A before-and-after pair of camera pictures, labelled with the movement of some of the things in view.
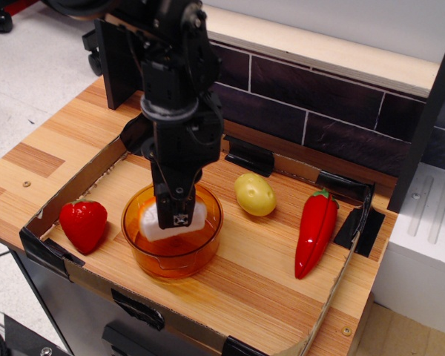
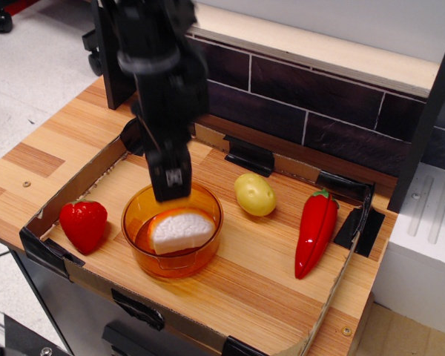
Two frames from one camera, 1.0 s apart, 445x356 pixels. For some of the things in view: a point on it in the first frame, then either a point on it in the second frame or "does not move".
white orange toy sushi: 150,225 to 181,230
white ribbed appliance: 417,274 does not move
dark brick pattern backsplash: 363,124 does not move
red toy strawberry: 84,222 does not move
